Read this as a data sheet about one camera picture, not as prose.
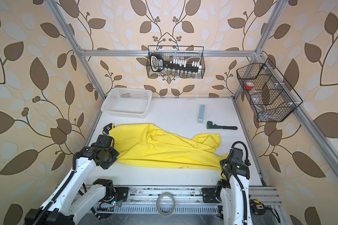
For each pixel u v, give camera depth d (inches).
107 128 38.9
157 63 33.6
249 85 31.7
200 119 40.1
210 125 39.7
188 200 29.0
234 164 22.3
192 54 35.8
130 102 45.8
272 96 28.9
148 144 35.7
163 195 29.5
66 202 16.6
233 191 19.2
